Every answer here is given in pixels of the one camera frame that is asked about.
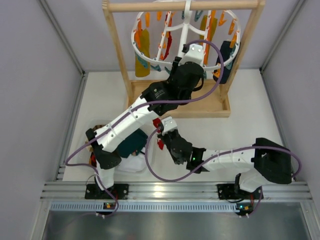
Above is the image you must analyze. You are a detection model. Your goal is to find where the teal sock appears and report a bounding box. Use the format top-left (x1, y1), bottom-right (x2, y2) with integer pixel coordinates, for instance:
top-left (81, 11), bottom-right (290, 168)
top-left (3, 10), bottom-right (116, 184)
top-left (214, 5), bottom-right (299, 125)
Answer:
top-left (116, 129), bottom-right (148, 158)

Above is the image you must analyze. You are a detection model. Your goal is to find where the white round clip hanger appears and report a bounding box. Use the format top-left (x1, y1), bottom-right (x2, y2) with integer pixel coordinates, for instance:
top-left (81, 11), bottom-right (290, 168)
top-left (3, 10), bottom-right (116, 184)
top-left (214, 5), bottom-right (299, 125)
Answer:
top-left (131, 0), bottom-right (241, 72)

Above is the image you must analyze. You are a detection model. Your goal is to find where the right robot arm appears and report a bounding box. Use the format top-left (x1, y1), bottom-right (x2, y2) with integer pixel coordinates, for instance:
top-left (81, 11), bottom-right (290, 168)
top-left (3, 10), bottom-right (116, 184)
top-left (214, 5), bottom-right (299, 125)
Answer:
top-left (157, 130), bottom-right (292, 193)

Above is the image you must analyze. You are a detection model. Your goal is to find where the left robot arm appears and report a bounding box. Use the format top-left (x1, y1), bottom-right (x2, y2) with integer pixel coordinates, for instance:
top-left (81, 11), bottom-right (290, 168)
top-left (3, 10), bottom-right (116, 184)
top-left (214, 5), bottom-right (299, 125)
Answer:
top-left (85, 55), bottom-right (204, 190)

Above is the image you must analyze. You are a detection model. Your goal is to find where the wooden hanger stand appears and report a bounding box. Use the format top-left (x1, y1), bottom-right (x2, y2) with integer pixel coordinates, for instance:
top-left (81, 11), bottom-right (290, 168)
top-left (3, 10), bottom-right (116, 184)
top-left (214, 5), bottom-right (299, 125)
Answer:
top-left (102, 0), bottom-right (265, 118)

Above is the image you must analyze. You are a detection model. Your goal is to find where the white sock in basket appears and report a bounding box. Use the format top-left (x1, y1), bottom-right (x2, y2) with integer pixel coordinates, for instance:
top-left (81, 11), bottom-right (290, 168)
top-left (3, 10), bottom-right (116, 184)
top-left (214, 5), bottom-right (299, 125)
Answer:
top-left (117, 154), bottom-right (146, 173)

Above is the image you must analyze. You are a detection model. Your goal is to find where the brown striped sock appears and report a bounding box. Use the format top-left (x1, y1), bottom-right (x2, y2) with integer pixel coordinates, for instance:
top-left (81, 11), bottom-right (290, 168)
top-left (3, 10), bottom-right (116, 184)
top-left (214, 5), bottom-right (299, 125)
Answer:
top-left (85, 124), bottom-right (106, 153)

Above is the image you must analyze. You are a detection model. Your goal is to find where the red sock with white pattern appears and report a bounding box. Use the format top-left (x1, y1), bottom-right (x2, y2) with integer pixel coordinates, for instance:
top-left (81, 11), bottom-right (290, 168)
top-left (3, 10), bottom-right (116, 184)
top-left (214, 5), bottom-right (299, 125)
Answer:
top-left (160, 31), bottom-right (172, 61)

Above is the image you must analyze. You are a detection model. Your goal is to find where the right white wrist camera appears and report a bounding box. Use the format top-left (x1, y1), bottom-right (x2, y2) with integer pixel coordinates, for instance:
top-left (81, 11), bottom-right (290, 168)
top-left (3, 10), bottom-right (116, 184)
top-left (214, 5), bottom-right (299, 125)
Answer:
top-left (161, 116), bottom-right (178, 136)

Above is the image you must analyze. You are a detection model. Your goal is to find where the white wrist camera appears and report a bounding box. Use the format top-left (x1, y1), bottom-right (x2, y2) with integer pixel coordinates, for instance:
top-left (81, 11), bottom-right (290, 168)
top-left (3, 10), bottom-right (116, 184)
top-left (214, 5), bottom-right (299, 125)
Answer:
top-left (161, 116), bottom-right (178, 136)
top-left (179, 43), bottom-right (204, 66)

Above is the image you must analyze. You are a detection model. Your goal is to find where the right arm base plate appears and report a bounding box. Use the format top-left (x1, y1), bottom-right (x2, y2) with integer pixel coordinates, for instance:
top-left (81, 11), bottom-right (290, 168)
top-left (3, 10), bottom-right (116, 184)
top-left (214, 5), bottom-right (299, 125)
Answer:
top-left (217, 183), bottom-right (261, 201)

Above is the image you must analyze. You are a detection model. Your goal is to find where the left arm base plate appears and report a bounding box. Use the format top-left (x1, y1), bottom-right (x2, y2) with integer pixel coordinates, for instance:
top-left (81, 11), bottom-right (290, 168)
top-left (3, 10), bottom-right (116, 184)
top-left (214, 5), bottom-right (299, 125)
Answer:
top-left (84, 183), bottom-right (129, 200)

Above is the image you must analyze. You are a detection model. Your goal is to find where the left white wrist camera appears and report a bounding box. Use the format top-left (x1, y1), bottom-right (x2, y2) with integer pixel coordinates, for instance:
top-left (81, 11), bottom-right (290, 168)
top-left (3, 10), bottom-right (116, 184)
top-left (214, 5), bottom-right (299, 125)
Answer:
top-left (179, 43), bottom-right (204, 66)

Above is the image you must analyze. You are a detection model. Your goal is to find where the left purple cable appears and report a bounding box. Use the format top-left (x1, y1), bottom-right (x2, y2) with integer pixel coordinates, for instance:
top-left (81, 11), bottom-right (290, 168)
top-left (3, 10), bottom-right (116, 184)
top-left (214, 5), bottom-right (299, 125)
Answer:
top-left (64, 39), bottom-right (225, 217)

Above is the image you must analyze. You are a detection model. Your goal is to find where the aluminium rail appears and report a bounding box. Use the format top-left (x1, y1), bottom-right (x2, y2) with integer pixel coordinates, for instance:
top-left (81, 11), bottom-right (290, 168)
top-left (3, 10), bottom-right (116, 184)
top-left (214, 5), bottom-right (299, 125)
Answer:
top-left (40, 181), bottom-right (313, 213)

